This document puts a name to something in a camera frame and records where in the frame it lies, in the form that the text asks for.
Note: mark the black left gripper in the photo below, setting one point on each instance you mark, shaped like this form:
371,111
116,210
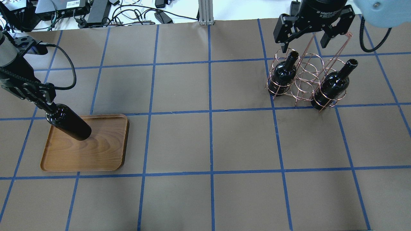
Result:
13,76

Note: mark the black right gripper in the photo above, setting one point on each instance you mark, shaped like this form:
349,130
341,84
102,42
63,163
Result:
318,12

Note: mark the dark wine bottle front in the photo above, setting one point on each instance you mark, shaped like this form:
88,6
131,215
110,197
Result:
66,120

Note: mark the dark wine bottle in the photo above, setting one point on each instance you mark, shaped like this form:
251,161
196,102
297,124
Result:
66,120
333,85
283,75

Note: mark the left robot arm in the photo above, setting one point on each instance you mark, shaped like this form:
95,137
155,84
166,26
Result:
17,75

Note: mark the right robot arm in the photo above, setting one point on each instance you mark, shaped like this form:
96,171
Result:
379,13

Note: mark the dark wine bottle middle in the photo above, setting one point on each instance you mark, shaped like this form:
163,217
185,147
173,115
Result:
283,75

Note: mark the dark wine bottle back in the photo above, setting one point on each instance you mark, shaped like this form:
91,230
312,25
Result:
333,85

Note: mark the wooden tray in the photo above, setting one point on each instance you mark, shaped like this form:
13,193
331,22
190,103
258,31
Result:
103,150

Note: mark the black power adapter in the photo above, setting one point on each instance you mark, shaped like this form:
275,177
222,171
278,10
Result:
163,18

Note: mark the copper wire wine rack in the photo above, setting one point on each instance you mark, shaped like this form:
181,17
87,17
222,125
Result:
311,71

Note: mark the aluminium frame post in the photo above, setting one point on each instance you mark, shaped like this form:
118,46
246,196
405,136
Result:
205,12

